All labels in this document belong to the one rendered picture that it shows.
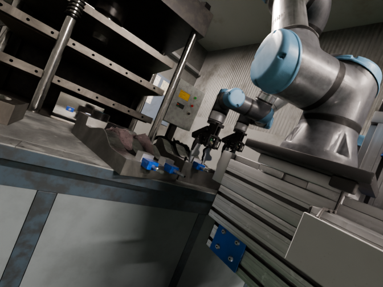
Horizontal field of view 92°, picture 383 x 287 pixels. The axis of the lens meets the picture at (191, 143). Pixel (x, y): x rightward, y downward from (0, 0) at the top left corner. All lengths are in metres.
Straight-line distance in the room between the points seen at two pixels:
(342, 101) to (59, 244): 0.88
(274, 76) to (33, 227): 0.77
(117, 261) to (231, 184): 0.59
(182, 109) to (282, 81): 1.40
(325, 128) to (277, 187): 0.15
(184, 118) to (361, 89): 1.45
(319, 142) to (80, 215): 0.72
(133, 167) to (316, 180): 0.49
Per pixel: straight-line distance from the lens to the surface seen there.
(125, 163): 0.61
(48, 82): 1.45
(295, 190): 0.44
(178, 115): 1.74
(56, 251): 0.84
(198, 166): 0.83
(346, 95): 0.48
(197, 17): 1.74
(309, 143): 0.44
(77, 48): 1.52
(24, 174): 0.71
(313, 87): 0.44
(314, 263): 0.31
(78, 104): 1.48
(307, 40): 0.47
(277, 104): 1.01
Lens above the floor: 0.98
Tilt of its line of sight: level
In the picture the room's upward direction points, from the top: 23 degrees clockwise
